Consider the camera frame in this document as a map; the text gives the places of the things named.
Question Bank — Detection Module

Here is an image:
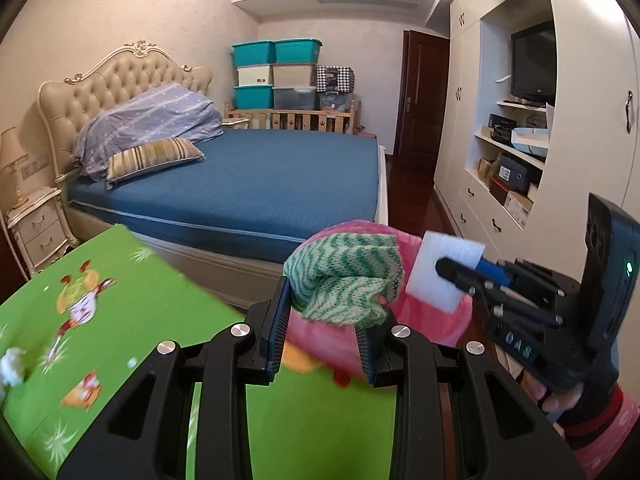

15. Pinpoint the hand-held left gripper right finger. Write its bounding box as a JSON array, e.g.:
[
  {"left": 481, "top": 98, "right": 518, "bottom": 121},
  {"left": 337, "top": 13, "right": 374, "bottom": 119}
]
[{"left": 355, "top": 310, "right": 586, "bottom": 480}]

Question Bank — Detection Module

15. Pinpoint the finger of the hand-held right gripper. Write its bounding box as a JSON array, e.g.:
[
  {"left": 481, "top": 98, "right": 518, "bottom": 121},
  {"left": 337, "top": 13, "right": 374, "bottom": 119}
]
[
  {"left": 435, "top": 256, "right": 563, "bottom": 329},
  {"left": 477, "top": 258, "right": 581, "bottom": 292}
]

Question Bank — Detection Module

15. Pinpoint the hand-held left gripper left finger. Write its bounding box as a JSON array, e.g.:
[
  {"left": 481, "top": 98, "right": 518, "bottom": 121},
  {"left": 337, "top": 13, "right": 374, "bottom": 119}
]
[{"left": 56, "top": 276, "right": 293, "bottom": 480}]

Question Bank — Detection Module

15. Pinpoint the white foam block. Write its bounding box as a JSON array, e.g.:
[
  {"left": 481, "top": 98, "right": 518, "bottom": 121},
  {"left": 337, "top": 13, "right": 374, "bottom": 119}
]
[{"left": 405, "top": 231, "right": 487, "bottom": 313}]

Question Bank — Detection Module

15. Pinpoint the pink plastic bin bag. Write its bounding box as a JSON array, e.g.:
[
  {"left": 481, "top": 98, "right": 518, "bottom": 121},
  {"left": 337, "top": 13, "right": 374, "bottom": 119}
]
[{"left": 282, "top": 220, "right": 473, "bottom": 386}]

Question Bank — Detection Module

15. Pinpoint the green striped cloth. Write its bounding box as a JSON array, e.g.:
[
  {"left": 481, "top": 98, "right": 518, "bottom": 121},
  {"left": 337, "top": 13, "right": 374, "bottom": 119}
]
[{"left": 283, "top": 232, "right": 405, "bottom": 326}]

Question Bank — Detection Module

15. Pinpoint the person's right forearm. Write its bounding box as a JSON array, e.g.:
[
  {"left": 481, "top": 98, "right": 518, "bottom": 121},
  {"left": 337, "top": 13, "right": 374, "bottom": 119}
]
[{"left": 565, "top": 400, "right": 640, "bottom": 480}]

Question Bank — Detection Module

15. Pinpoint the person's right hand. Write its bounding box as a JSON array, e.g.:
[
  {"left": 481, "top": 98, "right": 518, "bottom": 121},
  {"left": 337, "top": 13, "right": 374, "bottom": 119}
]
[{"left": 520, "top": 366, "right": 626, "bottom": 438}]

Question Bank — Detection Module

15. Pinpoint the brown cardboard box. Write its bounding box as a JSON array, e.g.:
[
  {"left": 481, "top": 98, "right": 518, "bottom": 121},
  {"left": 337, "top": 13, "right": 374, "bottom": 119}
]
[{"left": 490, "top": 177, "right": 533, "bottom": 227}]

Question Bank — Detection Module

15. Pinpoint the black safe box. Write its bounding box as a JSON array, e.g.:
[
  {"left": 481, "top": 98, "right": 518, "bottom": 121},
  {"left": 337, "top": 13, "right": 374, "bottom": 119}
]
[{"left": 497, "top": 154, "right": 543, "bottom": 193}]

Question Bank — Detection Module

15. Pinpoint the blue white flat box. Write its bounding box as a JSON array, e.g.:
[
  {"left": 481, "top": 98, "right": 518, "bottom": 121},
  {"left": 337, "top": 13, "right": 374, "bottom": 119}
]
[{"left": 511, "top": 127, "right": 551, "bottom": 156}]

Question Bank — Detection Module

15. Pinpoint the black electronic device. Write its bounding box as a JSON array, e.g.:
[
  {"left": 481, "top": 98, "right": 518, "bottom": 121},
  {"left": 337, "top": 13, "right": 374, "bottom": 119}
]
[{"left": 489, "top": 114, "right": 517, "bottom": 143}]

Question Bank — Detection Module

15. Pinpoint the bed with blue sheet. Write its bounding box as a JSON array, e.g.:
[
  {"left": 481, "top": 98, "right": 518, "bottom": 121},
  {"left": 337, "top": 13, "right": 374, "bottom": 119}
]
[{"left": 67, "top": 127, "right": 390, "bottom": 281}]

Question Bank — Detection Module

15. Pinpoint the brown wooden door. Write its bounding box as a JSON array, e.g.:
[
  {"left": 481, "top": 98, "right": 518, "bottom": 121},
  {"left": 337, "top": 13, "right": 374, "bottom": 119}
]
[{"left": 395, "top": 30, "right": 451, "bottom": 158}]

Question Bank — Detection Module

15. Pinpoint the white wardrobe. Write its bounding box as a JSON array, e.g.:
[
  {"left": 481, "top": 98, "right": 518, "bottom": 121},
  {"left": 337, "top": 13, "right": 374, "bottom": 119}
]
[{"left": 432, "top": 0, "right": 640, "bottom": 266}]

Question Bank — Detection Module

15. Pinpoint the black television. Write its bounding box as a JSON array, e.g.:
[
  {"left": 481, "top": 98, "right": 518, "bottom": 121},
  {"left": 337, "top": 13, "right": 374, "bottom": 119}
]
[{"left": 510, "top": 21, "right": 557, "bottom": 106}]

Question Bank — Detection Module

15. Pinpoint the striped pillow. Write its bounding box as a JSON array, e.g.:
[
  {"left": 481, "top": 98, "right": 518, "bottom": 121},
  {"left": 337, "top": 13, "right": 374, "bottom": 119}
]
[{"left": 106, "top": 137, "right": 206, "bottom": 183}]

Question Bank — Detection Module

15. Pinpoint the black white checkered bag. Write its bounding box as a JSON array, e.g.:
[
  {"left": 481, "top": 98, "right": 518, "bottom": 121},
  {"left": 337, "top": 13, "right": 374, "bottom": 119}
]
[{"left": 316, "top": 66, "right": 356, "bottom": 93}]

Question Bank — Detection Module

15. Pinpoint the grey clear storage bin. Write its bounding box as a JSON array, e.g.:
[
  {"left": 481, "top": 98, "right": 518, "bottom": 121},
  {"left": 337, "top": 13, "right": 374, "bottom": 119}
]
[{"left": 272, "top": 86, "right": 318, "bottom": 110}]

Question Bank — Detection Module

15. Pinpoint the teal storage bin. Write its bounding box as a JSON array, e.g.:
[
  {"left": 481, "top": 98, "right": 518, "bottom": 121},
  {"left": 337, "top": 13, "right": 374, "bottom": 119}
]
[
  {"left": 231, "top": 41, "right": 276, "bottom": 67},
  {"left": 274, "top": 38, "right": 322, "bottom": 64},
  {"left": 234, "top": 85, "right": 275, "bottom": 110}
]

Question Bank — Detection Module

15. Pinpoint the blue grey quilt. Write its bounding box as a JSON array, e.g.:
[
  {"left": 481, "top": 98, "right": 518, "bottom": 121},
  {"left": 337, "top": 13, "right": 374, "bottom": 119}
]
[{"left": 74, "top": 83, "right": 224, "bottom": 181}]

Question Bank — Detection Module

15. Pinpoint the beige storage bin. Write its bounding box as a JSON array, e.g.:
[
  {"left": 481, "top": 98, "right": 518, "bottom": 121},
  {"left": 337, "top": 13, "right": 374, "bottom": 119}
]
[{"left": 272, "top": 62, "right": 318, "bottom": 88}]

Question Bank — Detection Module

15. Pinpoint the cream nightstand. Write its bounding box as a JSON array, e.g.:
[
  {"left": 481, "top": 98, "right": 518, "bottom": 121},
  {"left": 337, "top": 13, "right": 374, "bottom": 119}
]
[{"left": 6, "top": 187, "right": 78, "bottom": 273}]

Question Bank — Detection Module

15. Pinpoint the white storage bin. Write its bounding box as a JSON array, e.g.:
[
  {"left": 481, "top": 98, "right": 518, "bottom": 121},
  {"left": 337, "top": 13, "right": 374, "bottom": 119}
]
[{"left": 236, "top": 64, "right": 275, "bottom": 87}]

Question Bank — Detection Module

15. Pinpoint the crumpled white tissue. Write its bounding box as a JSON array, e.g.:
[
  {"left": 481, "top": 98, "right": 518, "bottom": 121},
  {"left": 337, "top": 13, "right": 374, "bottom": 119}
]
[{"left": 0, "top": 347, "right": 26, "bottom": 387}]

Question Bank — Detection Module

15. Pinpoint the beige tufted headboard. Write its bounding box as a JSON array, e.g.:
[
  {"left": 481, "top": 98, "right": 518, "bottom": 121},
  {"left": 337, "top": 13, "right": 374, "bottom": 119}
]
[{"left": 39, "top": 40, "right": 213, "bottom": 183}]

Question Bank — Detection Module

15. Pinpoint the beige table lamp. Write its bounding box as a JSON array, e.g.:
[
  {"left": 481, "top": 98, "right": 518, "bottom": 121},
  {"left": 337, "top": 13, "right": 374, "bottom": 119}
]
[{"left": 0, "top": 127, "right": 28, "bottom": 206}]

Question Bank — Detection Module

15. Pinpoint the wooden crib rail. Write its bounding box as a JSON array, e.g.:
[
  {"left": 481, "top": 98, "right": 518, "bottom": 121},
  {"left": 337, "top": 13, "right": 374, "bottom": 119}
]
[{"left": 223, "top": 100, "right": 362, "bottom": 135}]

